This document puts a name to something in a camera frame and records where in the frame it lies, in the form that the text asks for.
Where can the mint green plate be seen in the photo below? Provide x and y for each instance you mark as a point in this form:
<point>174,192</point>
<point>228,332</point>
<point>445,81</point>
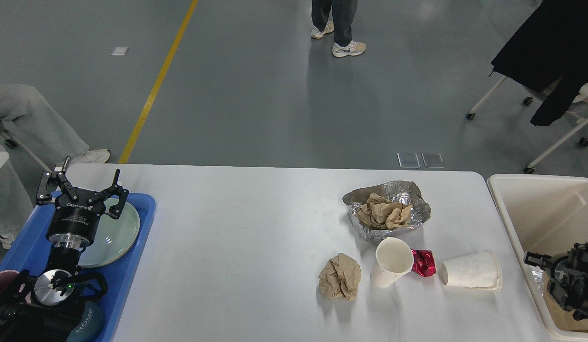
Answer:
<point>126,226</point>

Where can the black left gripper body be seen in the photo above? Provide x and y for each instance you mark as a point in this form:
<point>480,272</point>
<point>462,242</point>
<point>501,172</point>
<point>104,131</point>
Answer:
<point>75,219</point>

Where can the pink ribbed mug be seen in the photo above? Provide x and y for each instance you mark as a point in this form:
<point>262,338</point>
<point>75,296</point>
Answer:
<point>6,277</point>

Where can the aluminium foil sheet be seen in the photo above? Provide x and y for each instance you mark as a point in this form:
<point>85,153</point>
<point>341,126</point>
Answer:
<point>540,278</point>

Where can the aluminium foil with paper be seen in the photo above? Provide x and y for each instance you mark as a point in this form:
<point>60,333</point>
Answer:
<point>406,192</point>

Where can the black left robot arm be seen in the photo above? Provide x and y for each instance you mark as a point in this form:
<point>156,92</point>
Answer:
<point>61,303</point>

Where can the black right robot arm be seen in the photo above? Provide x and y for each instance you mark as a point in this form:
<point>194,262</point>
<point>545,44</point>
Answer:
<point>568,278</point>

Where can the standing person in jeans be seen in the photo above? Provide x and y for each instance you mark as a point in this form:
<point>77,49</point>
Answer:
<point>336,16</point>

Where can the dark teal mug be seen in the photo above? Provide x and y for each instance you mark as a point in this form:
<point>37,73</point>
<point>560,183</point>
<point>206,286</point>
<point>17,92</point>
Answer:
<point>90,324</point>

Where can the beige plastic bin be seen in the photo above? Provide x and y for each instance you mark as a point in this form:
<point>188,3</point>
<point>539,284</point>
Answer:
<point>543,214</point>

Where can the white paper cup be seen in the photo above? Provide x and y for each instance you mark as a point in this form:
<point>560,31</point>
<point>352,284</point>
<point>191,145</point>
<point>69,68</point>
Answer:
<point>394,259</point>

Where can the red foil wrapper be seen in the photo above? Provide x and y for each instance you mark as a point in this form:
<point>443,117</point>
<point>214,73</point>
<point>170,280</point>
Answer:
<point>423,263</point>

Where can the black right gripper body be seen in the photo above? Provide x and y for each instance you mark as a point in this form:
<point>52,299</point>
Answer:
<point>558,282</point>

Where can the grey chair with legs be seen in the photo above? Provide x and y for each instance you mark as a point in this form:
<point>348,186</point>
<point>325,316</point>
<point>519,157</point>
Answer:
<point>13,142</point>

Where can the brown paper ball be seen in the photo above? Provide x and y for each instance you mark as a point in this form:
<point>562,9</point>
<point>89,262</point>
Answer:
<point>340,277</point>

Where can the black jacket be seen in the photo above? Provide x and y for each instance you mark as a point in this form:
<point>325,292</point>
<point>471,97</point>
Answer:
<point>551,47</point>

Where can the white tissue roll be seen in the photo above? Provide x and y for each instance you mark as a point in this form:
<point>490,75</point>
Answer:
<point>478,271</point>

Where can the crumpled brown paper in foil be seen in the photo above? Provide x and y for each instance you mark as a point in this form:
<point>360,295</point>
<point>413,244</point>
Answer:
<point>383,214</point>

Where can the blue plastic tray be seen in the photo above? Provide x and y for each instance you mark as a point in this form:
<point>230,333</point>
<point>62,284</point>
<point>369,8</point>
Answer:
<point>30,252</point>

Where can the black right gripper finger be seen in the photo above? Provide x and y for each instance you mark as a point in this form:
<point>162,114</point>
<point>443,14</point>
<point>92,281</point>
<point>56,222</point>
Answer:
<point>535,259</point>

